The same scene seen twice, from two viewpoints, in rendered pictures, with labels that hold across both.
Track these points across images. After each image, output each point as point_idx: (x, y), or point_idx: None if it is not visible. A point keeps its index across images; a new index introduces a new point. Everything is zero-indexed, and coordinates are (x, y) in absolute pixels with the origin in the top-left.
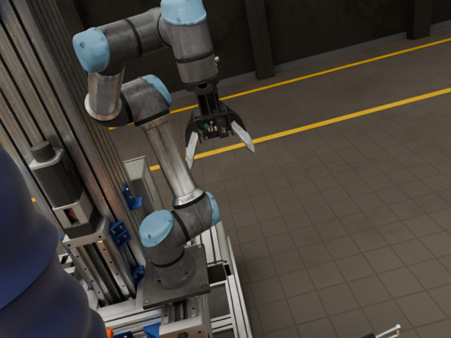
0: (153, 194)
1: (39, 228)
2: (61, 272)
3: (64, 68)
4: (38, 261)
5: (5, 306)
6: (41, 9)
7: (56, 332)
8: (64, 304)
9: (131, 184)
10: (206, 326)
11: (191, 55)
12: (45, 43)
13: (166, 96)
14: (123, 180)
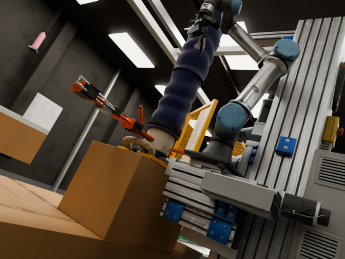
0: (325, 181)
1: (184, 64)
2: (180, 78)
3: (298, 59)
4: (176, 66)
5: (172, 72)
6: (312, 35)
7: (168, 83)
8: (173, 80)
9: (310, 152)
10: (172, 172)
11: None
12: None
13: (274, 46)
14: (295, 137)
